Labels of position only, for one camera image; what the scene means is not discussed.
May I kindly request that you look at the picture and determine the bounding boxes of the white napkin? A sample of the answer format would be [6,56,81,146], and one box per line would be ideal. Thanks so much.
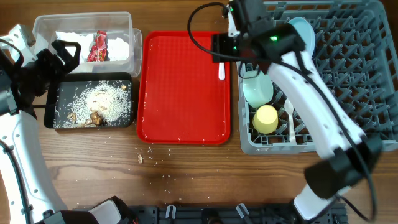
[55,31,94,63]
[107,37,129,61]

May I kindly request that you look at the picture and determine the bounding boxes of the pink plastic fork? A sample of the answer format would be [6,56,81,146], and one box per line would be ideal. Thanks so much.
[218,62,226,80]

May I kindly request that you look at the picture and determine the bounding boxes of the red snack wrapper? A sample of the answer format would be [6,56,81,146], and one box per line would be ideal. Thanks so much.
[87,30,107,62]

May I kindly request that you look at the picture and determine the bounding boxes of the rice and food scraps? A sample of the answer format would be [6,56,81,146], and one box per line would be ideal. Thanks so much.
[52,80,132,129]

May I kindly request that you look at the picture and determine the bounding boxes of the green bowl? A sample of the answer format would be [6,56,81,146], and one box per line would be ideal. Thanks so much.
[243,70,274,108]

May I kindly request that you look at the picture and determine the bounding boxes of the large light blue plate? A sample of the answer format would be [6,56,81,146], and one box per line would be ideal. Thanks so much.
[288,17,315,56]

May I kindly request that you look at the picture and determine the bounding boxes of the yellow cup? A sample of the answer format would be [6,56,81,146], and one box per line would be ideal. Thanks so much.
[252,105,278,134]

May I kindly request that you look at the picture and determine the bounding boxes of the white plastic spoon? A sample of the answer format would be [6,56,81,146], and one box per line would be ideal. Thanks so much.
[284,98,297,144]

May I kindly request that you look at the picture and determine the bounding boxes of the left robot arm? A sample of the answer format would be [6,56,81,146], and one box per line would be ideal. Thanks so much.
[1,40,139,223]

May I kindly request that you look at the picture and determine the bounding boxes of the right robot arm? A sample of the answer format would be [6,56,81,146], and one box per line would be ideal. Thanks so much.
[212,1,382,223]

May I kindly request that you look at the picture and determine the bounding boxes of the black food waste tray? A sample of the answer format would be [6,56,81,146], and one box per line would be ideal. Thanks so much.
[44,72,139,129]

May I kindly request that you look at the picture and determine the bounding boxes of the clear plastic waste bin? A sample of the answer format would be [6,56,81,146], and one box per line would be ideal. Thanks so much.
[32,11,142,77]

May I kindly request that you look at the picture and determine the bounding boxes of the grey dishwasher rack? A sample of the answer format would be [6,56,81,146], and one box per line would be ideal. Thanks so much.
[238,1,397,154]

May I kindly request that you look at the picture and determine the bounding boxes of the red serving tray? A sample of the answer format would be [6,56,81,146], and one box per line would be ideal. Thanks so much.
[136,30,231,145]

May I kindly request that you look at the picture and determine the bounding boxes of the food scrap on table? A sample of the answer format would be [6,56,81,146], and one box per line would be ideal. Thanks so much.
[137,154,144,164]

